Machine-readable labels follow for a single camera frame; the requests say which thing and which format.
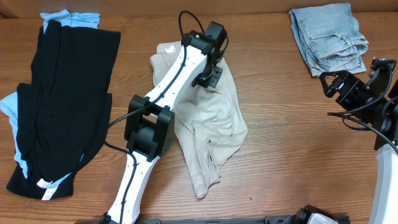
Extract light blue garment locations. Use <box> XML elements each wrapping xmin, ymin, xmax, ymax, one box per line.
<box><xmin>1</xmin><ymin>9</ymin><xmax>100</xmax><ymax>200</ymax></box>

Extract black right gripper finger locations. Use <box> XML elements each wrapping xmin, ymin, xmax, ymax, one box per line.
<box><xmin>322</xmin><ymin>70</ymin><xmax>353</xmax><ymax>79</ymax></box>
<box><xmin>319</xmin><ymin>72</ymin><xmax>336</xmax><ymax>98</ymax></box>

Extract folded light blue jeans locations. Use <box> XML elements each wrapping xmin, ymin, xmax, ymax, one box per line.
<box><xmin>289</xmin><ymin>3</ymin><xmax>368</xmax><ymax>77</ymax></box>

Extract beige khaki shorts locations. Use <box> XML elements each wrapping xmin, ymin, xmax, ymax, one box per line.
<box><xmin>150</xmin><ymin>41</ymin><xmax>249</xmax><ymax>199</ymax></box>

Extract black garment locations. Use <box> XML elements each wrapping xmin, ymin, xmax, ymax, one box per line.
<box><xmin>6</xmin><ymin>21</ymin><xmax>121</xmax><ymax>200</ymax></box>

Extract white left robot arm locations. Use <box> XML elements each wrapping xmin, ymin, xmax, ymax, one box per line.
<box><xmin>99</xmin><ymin>27</ymin><xmax>229</xmax><ymax>223</ymax></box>

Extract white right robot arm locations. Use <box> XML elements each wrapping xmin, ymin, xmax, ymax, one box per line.
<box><xmin>319</xmin><ymin>68</ymin><xmax>397</xmax><ymax>224</ymax></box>

